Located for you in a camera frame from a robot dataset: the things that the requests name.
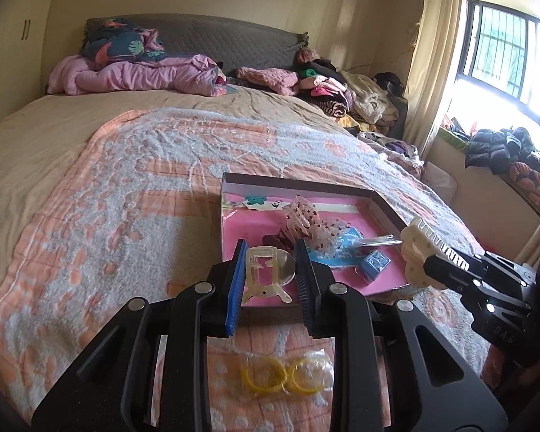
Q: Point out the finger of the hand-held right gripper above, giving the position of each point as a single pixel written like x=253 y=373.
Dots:
x=490 y=267
x=463 y=285

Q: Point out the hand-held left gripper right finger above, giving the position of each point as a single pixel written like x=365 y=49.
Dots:
x=303 y=288

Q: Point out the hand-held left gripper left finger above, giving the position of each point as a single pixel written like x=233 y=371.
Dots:
x=236 y=288

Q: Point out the clear plastic claw clip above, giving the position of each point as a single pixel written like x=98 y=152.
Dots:
x=263 y=274

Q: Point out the dark red claw clip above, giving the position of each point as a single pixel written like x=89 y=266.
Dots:
x=276 y=239

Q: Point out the polka dot mesh hair bow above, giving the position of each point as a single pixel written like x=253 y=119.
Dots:
x=328 y=234

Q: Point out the cream claw hair clip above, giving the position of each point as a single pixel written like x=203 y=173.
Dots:
x=414 y=238

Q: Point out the silver duckbill hair clip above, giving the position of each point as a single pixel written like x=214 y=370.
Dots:
x=380 y=241

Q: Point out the shallow brown cardboard box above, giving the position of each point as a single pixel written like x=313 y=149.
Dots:
x=297 y=184

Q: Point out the small blue packet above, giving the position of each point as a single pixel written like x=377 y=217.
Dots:
x=372 y=266

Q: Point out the orange patterned cloth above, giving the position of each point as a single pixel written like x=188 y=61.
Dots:
x=533 y=182

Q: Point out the white plastic bag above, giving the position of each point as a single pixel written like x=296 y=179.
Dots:
x=441 y=180

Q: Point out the black puffer jacket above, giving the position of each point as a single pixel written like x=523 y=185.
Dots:
x=499 y=148

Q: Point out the pink and white fleece blanket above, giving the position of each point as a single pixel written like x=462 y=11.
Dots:
x=139 y=189

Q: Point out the heap of loose clothes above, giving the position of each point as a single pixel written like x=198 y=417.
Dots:
x=396 y=150

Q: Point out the cream curtain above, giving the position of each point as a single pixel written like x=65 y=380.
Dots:
x=432 y=76

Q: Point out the pile of folded clothes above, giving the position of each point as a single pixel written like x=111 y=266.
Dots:
x=360 y=94

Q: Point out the black bag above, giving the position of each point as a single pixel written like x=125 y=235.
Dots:
x=389 y=82

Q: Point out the pink knit garment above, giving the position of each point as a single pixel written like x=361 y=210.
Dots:
x=270 y=78

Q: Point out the barred window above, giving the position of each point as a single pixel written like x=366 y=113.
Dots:
x=495 y=49

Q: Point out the pink quilt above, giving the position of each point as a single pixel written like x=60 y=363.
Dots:
x=139 y=76

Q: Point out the bed with beige sheet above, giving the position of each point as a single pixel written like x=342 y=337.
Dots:
x=49 y=126

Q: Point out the grey quilted headboard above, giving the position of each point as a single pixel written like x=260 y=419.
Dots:
x=234 y=40

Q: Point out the dark floral pillow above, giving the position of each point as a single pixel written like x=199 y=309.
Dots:
x=117 y=45

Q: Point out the white built-in wardrobe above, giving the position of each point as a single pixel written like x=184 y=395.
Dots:
x=13 y=45

